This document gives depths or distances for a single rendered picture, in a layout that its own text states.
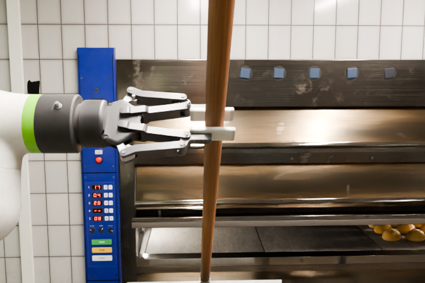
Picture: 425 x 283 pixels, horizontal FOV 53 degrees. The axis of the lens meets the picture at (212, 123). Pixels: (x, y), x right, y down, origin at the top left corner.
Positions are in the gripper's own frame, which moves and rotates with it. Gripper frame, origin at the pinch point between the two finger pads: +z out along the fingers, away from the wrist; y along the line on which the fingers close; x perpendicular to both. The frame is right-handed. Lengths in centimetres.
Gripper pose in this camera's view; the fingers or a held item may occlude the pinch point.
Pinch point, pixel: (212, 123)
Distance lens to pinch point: 66.7
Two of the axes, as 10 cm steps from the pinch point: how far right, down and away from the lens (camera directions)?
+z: 10.0, 0.0, 0.4
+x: 0.3, -5.7, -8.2
